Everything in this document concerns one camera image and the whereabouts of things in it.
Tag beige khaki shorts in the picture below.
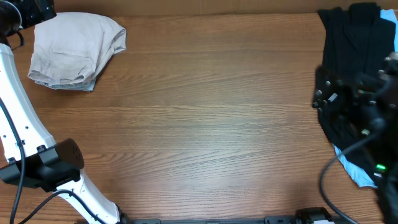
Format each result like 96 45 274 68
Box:
28 12 126 85

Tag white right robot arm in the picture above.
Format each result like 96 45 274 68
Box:
312 52 397 223

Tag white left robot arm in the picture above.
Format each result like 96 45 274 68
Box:
1 1 129 223

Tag black garment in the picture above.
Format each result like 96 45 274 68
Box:
318 2 396 175

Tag light blue garment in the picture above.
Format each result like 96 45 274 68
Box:
339 9 397 188

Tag folded light blue denim shorts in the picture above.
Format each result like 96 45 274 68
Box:
35 79 96 91

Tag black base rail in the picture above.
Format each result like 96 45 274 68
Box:
74 207 352 224

